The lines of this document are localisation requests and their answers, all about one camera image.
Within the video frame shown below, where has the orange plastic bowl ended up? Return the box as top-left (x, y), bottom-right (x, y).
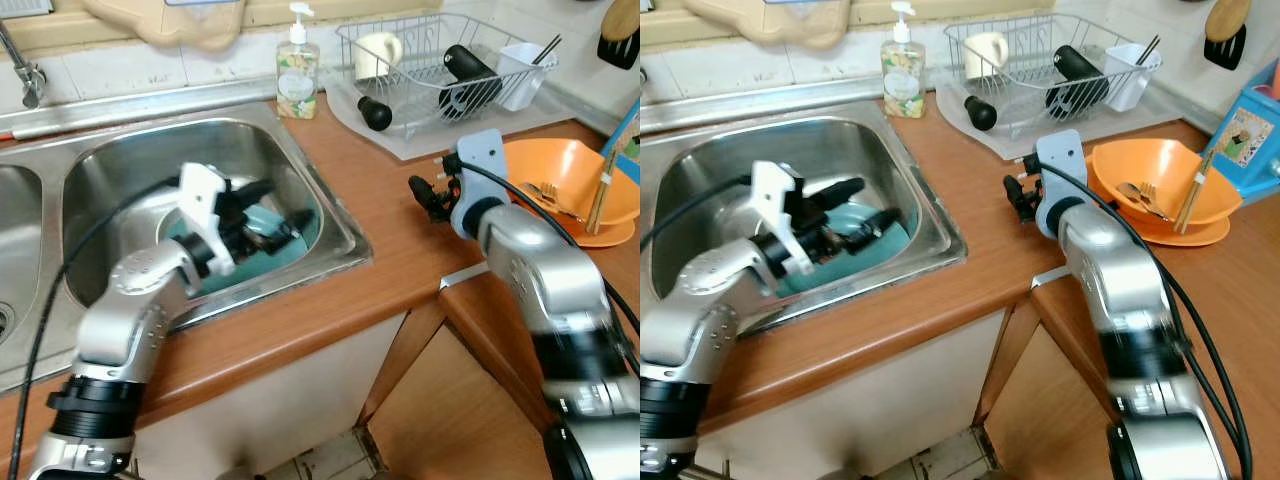
top-left (500, 138), bottom-right (641, 229)
top-left (1085, 138), bottom-right (1244, 229)

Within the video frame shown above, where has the orange plastic plate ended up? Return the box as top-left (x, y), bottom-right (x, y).
top-left (555, 215), bottom-right (637, 249)
top-left (1135, 215), bottom-right (1231, 248)

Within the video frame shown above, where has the teal plate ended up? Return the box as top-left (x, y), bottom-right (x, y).
top-left (165, 205), bottom-right (323, 296)
top-left (775, 205), bottom-right (911, 296)

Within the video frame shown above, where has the white drain tray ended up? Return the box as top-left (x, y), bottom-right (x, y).
top-left (935, 75), bottom-right (1206, 161)
top-left (325, 75), bottom-right (601, 163)

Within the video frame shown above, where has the black bulb-shaped grinder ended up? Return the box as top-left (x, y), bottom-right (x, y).
top-left (357, 95), bottom-right (394, 133)
top-left (963, 95), bottom-right (999, 132)

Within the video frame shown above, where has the stainless steel sink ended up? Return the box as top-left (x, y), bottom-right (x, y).
top-left (640, 75), bottom-right (968, 336)
top-left (0, 75), bottom-right (376, 396)

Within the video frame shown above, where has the clear soap dispenser bottle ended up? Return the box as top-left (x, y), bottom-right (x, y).
top-left (880, 2), bottom-right (927, 119)
top-left (276, 3), bottom-right (321, 121)

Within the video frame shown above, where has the black cylindrical bottle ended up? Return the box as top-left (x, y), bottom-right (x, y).
top-left (437, 44), bottom-right (504, 123)
top-left (1045, 44), bottom-right (1111, 121)

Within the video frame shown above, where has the cream mug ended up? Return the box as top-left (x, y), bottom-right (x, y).
top-left (353, 32), bottom-right (403, 83)
top-left (963, 32), bottom-right (1011, 81)

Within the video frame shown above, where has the white utensil cup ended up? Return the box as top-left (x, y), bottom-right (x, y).
top-left (496, 42), bottom-right (549, 111)
top-left (1103, 42), bottom-right (1161, 113)

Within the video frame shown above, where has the wooden chopstick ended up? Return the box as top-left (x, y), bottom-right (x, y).
top-left (1180, 150), bottom-right (1216, 233)
top-left (592, 150), bottom-right (621, 233)
top-left (585, 152), bottom-right (613, 236)
top-left (1172, 152), bottom-right (1208, 236)

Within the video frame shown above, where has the white cabinet panel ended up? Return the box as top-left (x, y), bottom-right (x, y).
top-left (130, 310), bottom-right (411, 480)
top-left (700, 310), bottom-right (1006, 480)

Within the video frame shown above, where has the beige hanging cloth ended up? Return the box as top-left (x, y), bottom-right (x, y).
top-left (80, 0), bottom-right (246, 51)
top-left (685, 0), bottom-right (851, 51)

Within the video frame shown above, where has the blue box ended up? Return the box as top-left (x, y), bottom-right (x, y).
top-left (1207, 85), bottom-right (1280, 206)
top-left (600, 100), bottom-right (641, 186)

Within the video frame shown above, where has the brown cabinet door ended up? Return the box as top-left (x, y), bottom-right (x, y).
top-left (360, 300), bottom-right (561, 480)
top-left (975, 300), bottom-right (1121, 480)

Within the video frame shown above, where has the chrome faucet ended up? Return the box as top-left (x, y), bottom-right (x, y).
top-left (0, 20), bottom-right (48, 109)

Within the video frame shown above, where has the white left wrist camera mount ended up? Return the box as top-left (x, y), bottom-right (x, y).
top-left (178, 163), bottom-right (237, 277)
top-left (748, 160), bottom-right (813, 277)

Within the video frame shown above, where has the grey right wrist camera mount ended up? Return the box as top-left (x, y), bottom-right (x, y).
top-left (450, 128), bottom-right (506, 237)
top-left (1035, 128), bottom-right (1089, 237)

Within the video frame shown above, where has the wire dish rack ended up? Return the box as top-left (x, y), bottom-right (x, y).
top-left (335, 12), bottom-right (561, 141)
top-left (943, 12), bottom-right (1166, 139)

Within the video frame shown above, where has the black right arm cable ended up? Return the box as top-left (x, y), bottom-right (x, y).
top-left (460, 160), bottom-right (641, 336)
top-left (1045, 165), bottom-right (1256, 480)

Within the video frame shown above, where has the black spatula wooden handle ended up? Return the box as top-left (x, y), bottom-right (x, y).
top-left (597, 0), bottom-right (641, 71)
top-left (1203, 0), bottom-right (1253, 71)

